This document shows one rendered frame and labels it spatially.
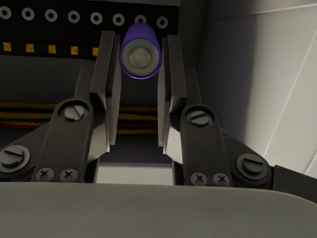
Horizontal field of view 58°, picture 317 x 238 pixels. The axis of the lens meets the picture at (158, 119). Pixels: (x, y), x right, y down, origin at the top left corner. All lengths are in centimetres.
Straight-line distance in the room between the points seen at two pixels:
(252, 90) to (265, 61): 2
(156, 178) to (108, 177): 3
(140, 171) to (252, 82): 9
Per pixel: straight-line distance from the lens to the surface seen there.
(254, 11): 18
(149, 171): 18
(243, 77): 19
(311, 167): 18
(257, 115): 17
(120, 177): 18
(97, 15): 29
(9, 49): 31
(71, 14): 29
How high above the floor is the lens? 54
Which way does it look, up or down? 38 degrees up
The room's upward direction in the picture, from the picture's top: 175 degrees counter-clockwise
